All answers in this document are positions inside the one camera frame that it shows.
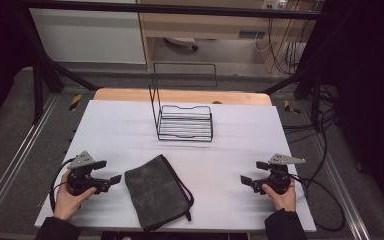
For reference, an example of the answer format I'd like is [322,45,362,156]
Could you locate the aluminium floor rail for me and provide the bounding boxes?
[0,94,60,231]
[308,129,372,240]

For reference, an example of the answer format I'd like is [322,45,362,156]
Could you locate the black wire rack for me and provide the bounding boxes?
[148,62,218,143]

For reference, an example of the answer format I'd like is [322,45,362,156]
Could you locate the wooden table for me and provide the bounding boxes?
[93,87,273,107]

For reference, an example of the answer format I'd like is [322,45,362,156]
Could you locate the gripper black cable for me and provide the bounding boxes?
[48,157,77,213]
[289,173,347,233]

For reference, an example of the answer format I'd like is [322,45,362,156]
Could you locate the black metal crossbar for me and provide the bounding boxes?
[23,0,324,21]

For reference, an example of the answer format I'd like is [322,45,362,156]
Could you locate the black curtain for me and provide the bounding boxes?
[319,0,384,223]
[0,0,34,134]

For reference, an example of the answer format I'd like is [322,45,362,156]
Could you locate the yellow black tape strip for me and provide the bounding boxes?
[283,99,300,115]
[68,93,83,112]

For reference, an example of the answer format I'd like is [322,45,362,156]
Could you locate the black metal stand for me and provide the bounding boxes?
[261,59,325,132]
[14,9,100,125]

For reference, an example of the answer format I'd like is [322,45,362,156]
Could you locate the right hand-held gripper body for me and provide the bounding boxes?
[251,153,307,196]

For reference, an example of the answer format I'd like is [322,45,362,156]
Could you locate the light wooden desk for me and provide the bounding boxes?
[136,0,324,73]

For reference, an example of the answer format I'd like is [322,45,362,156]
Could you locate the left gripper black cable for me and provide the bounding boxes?
[48,157,77,213]

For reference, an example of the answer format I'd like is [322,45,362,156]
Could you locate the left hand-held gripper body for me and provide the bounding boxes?
[66,150,112,197]

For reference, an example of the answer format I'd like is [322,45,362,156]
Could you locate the grey towel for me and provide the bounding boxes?
[124,153,195,233]

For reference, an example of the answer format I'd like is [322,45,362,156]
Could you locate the person's left hand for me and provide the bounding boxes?
[53,169,98,222]

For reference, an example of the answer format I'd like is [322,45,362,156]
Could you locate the person's right hand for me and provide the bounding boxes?
[261,178,297,213]

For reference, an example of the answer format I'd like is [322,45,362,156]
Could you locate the white power strip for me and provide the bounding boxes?
[261,0,288,10]

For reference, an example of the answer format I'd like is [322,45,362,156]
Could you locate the black floor cable bundle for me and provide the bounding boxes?
[281,84,340,145]

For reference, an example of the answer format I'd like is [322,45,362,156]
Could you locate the white chair base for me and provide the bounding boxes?
[163,37,200,52]

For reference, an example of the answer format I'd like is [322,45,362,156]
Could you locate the hanging cable bundle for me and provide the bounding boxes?
[253,16,310,76]

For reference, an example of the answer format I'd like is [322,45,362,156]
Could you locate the white cabinet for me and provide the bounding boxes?
[29,8,147,65]

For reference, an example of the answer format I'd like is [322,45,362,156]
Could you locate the white table sheet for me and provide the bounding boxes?
[34,99,318,233]

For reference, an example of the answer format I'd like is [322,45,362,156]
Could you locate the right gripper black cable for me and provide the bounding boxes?
[289,173,347,233]

